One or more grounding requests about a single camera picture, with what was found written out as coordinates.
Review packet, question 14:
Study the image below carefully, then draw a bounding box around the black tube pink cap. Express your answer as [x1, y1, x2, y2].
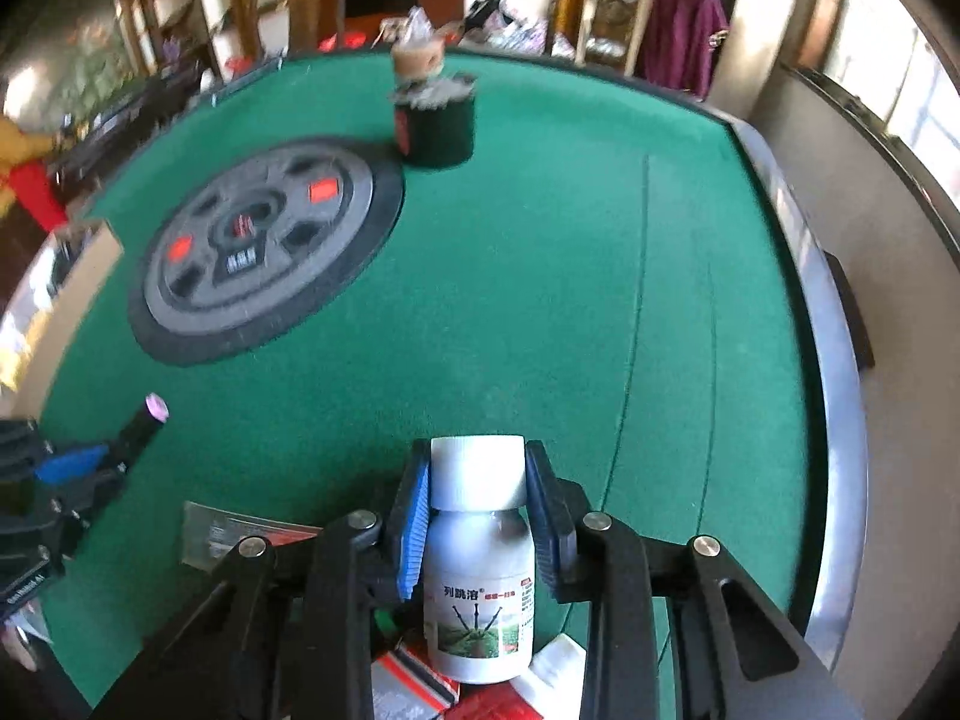
[106, 392, 169, 468]

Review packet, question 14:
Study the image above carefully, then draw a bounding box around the white medicine bottle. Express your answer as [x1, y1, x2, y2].
[421, 436, 535, 684]

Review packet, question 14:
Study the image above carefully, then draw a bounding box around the red and white booklet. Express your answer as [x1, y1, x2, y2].
[371, 634, 586, 720]

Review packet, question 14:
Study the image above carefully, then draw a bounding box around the grey card on table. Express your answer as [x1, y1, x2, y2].
[181, 500, 319, 572]

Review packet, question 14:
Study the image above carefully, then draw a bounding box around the open cardboard box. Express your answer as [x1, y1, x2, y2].
[2, 220, 124, 419]

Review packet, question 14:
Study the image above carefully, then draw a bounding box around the round grey table centre console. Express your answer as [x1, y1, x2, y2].
[127, 137, 405, 366]

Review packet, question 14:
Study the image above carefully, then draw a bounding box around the person in yellow top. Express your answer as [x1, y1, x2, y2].
[0, 115, 68, 232]

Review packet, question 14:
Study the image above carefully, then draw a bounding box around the wooden chair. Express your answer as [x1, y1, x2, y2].
[544, 0, 652, 78]

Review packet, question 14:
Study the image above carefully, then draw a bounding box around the maroon cloth on chair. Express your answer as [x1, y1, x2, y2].
[640, 0, 729, 99]

